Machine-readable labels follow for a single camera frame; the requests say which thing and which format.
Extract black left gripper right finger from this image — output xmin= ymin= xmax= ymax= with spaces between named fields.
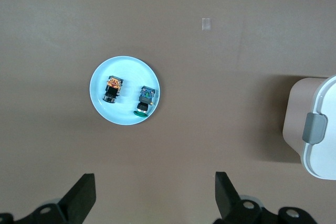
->
xmin=214 ymin=171 xmax=320 ymax=224

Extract orange push-button switch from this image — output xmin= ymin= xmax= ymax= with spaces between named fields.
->
xmin=102 ymin=75 xmax=123 ymax=104

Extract light blue round plate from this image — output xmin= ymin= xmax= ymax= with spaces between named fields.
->
xmin=89 ymin=56 xmax=161 ymax=126

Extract white lunch box grey clasps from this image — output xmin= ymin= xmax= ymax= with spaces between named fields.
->
xmin=282 ymin=74 xmax=336 ymax=181

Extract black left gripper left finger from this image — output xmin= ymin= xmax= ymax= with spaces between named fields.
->
xmin=0 ymin=173 xmax=97 ymax=224

